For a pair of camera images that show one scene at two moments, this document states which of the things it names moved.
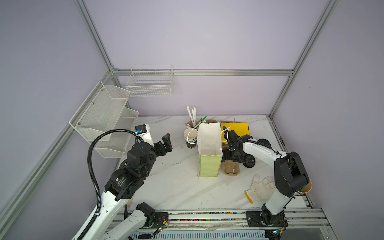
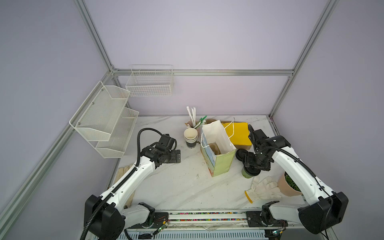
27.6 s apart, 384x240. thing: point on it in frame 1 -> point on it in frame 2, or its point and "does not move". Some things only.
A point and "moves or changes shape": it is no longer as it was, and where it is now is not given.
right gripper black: x=239 y=158 -> x=247 y=160
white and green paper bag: x=210 y=144 moves or changes shape
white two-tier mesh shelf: x=103 y=111 does not move
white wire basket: x=148 y=80 does not move
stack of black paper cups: x=190 y=135 does not move
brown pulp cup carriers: x=210 y=121 does not move
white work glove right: x=260 y=191 does not move
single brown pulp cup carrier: x=230 y=168 -> x=215 y=148
